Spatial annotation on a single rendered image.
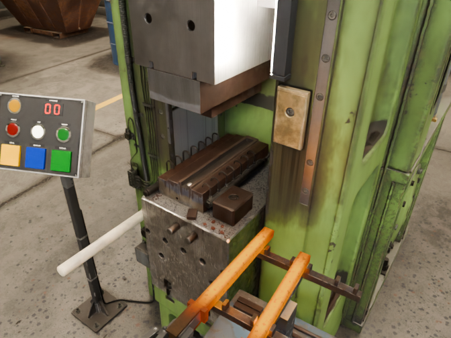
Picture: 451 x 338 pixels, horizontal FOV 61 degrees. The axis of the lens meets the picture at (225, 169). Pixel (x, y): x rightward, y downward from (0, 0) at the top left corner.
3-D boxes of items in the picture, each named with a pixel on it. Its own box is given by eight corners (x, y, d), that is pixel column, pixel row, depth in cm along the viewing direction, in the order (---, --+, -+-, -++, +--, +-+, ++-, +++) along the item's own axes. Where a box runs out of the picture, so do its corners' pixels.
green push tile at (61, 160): (69, 172, 134) (70, 151, 134) (49, 170, 135) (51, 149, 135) (72, 172, 136) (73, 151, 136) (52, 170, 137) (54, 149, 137)
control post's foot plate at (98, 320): (96, 335, 189) (92, 324, 184) (68, 313, 200) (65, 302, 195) (129, 306, 204) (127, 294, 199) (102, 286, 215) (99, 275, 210)
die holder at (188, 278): (226, 332, 139) (228, 241, 115) (151, 284, 157) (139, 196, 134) (296, 245, 177) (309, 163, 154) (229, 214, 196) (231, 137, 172)
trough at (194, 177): (190, 190, 125) (190, 186, 124) (178, 185, 127) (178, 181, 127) (258, 141, 154) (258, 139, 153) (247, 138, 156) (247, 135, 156)
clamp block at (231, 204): (233, 227, 120) (233, 211, 117) (211, 217, 124) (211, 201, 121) (253, 208, 129) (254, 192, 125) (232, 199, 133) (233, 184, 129)
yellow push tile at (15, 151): (18, 166, 137) (20, 145, 137) (-1, 164, 138) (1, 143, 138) (21, 166, 139) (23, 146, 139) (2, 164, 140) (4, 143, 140)
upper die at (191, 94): (201, 114, 107) (199, 81, 102) (149, 98, 117) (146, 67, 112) (274, 76, 136) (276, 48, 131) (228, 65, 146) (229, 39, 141)
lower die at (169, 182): (203, 212, 126) (202, 192, 122) (159, 192, 136) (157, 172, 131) (267, 160, 155) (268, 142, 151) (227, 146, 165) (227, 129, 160)
